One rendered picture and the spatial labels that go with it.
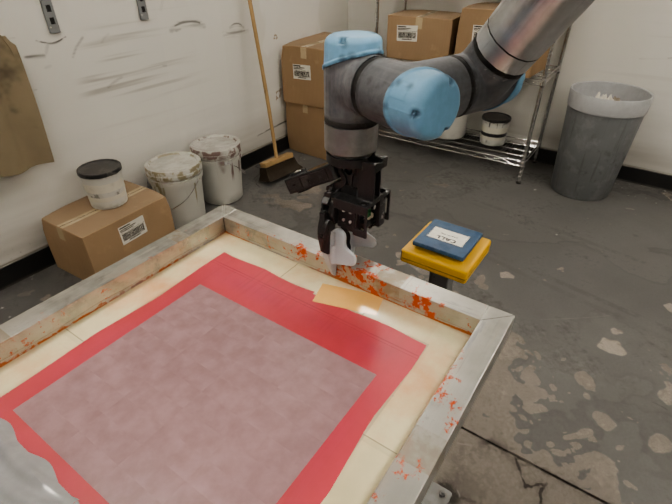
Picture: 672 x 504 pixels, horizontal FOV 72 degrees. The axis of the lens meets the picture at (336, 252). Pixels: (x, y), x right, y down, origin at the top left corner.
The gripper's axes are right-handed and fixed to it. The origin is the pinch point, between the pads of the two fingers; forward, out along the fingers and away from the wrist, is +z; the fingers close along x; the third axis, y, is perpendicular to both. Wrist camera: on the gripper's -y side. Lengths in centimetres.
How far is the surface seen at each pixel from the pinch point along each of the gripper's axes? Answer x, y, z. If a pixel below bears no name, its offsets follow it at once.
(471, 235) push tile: 22.0, 15.3, 1.0
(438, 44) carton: 265, -98, 14
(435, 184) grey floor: 228, -73, 97
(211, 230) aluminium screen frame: -5.1, -25.5, 0.4
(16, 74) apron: 40, -195, 3
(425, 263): 12.6, 10.6, 3.9
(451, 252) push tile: 14.5, 14.4, 1.1
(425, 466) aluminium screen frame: -26.0, 28.4, -0.8
